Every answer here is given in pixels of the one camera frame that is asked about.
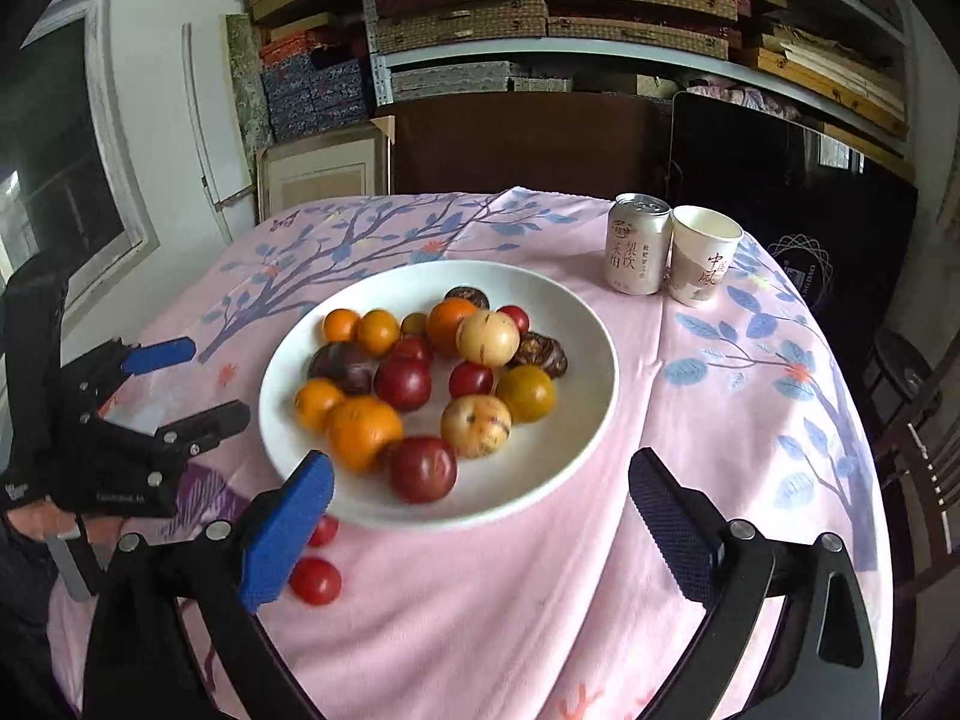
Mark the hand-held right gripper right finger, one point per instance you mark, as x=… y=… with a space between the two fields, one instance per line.
x=667 y=532

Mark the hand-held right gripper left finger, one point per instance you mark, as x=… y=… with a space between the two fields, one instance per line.
x=289 y=532

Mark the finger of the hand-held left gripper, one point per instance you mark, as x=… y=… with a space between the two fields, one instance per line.
x=161 y=354
x=210 y=424

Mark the smooth orange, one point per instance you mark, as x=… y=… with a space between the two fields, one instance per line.
x=377 y=331
x=318 y=403
x=341 y=325

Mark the large orange mandarin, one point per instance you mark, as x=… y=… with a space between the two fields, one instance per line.
x=363 y=431

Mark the large dark purple fruit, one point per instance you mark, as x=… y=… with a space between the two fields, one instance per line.
x=341 y=367

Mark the large red tomato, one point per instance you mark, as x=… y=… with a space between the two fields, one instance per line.
x=422 y=467

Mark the white plate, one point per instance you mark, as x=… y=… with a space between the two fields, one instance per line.
x=570 y=420

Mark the yellowish orange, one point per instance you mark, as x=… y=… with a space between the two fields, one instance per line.
x=525 y=392

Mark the large yellow pepino melon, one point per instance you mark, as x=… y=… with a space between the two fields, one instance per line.
x=475 y=426

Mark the dark brown water chestnut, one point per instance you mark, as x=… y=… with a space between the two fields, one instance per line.
x=466 y=296
x=541 y=354

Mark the small tan round fruit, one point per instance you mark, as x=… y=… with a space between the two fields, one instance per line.
x=413 y=324

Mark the small red cherry tomato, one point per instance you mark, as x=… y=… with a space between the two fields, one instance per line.
x=514 y=317

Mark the person's left hand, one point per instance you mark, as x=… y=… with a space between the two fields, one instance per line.
x=34 y=519

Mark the pink printed tablecloth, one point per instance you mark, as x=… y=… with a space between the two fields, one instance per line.
x=525 y=615

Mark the white framed window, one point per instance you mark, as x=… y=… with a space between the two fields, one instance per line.
x=112 y=165

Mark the long white rod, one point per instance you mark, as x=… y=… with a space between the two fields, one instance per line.
x=196 y=112

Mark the small orange mandarin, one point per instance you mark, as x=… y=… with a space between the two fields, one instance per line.
x=450 y=326

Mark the pale striped pepino melon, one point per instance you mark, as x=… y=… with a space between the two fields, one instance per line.
x=487 y=337

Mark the dark wooden chair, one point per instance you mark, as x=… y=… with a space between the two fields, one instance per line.
x=922 y=450

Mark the patterned paper roll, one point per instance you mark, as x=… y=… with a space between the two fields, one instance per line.
x=244 y=90

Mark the white paper cup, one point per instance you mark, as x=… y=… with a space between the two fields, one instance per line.
x=701 y=255

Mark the white drink can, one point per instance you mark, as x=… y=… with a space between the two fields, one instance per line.
x=637 y=244

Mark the stack of blue patterned boxes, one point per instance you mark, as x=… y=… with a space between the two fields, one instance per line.
x=315 y=97

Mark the black board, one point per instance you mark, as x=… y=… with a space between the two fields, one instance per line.
x=787 y=180

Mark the grey patterned boxes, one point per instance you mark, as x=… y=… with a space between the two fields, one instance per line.
x=450 y=79

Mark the brown wooden board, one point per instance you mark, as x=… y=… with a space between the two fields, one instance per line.
x=525 y=142

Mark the white metal shelf rack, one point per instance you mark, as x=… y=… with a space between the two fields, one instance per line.
x=465 y=52

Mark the pink cloth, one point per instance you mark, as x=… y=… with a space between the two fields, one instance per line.
x=742 y=97

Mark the stack of woven boxes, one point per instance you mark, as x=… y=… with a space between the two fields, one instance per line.
x=457 y=26

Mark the stack of wooden boxes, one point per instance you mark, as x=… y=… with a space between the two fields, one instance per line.
x=825 y=67

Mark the wooden picture frame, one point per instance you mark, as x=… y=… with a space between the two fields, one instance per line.
x=322 y=176

